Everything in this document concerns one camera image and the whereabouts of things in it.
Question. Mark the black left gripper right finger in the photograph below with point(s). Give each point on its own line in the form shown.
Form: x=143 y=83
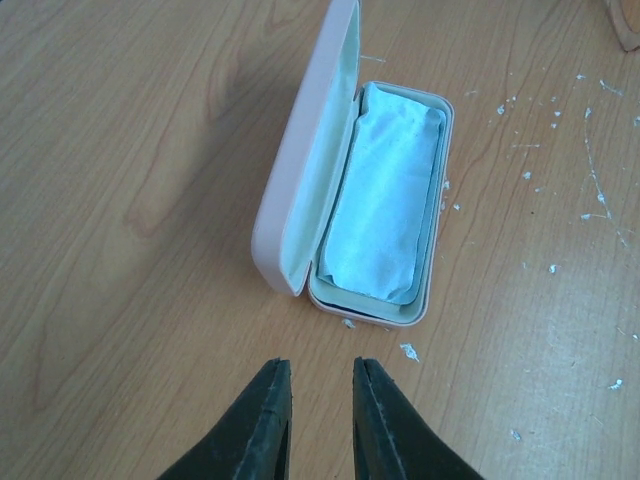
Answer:
x=391 y=440

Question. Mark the pink glasses case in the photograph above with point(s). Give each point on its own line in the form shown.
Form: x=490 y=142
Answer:
x=304 y=184

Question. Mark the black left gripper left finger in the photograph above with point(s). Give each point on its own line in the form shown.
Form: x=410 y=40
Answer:
x=252 y=439

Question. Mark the light blue cleaning cloth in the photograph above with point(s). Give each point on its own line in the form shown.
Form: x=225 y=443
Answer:
x=374 y=244

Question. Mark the thin red frame sunglasses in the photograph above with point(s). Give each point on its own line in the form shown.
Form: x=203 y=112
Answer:
x=624 y=16

